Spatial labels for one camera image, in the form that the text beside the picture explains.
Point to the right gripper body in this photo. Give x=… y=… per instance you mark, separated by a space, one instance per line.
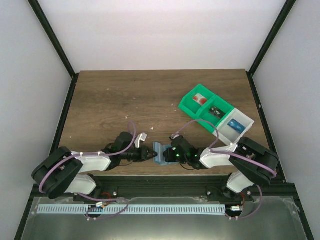
x=166 y=155

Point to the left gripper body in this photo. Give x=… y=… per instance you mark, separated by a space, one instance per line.
x=145 y=153

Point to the blue card holder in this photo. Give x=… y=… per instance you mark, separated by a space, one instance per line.
x=159 y=159

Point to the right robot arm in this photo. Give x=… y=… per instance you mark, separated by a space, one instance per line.
x=255 y=164

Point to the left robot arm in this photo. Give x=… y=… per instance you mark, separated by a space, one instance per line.
x=68 y=172

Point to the black card in bin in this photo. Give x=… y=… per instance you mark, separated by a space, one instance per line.
x=216 y=112

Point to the red white card in bin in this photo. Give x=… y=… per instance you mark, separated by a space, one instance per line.
x=200 y=99

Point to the blue card in bin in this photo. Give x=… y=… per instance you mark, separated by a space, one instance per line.
x=235 y=125

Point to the green bin far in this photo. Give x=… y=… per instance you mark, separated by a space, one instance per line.
x=193 y=101

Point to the green bin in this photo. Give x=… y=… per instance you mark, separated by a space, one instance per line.
x=204 y=114
x=193 y=101

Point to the green bin middle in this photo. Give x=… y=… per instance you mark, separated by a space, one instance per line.
x=204 y=114

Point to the white bin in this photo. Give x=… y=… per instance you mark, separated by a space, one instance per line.
x=229 y=136

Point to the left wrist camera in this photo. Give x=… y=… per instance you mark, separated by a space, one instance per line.
x=141 y=138

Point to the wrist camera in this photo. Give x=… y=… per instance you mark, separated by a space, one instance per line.
x=172 y=137
x=141 y=138

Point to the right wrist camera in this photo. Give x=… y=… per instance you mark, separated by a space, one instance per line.
x=172 y=137

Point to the black aluminium front rail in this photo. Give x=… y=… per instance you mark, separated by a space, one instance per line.
x=179 y=186

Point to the white slotted cable duct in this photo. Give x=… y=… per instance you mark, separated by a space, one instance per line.
x=134 y=209

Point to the right black frame post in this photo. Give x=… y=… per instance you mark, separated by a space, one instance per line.
x=277 y=25

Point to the black frame post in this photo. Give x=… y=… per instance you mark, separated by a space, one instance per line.
x=41 y=16
x=277 y=25

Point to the left black frame post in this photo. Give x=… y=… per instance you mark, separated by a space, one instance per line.
x=41 y=16

